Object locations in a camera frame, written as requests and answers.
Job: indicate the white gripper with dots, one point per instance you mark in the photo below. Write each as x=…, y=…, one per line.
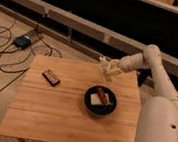
x=112, y=66

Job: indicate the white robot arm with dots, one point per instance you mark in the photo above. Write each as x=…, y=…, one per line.
x=158, y=120

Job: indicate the brown bar in bowl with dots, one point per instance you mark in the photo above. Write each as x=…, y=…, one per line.
x=102, y=96

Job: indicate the black round bowl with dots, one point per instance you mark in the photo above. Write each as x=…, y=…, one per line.
x=102, y=109

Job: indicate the white block in bowl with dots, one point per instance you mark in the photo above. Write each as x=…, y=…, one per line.
x=95, y=100

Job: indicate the red and black box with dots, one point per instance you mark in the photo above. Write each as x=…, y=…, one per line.
x=51, y=77

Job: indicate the wooden table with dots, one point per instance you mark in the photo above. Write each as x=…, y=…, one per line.
x=40, y=111

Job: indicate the blue power adapter box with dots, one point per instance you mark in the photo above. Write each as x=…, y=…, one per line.
x=22, y=42

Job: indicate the wooden wall frame rail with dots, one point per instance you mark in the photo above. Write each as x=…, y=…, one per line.
x=95, y=31

